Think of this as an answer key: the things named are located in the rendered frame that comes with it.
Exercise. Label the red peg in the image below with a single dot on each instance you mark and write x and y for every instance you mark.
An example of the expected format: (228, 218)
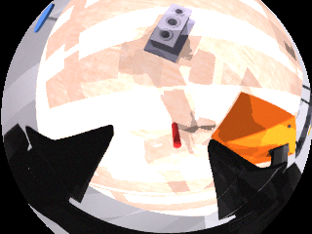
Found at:
(176, 140)

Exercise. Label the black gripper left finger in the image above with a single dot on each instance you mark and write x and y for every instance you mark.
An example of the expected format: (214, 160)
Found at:
(73, 159)

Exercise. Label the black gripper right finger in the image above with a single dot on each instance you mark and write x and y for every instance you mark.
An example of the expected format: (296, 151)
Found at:
(236, 180)

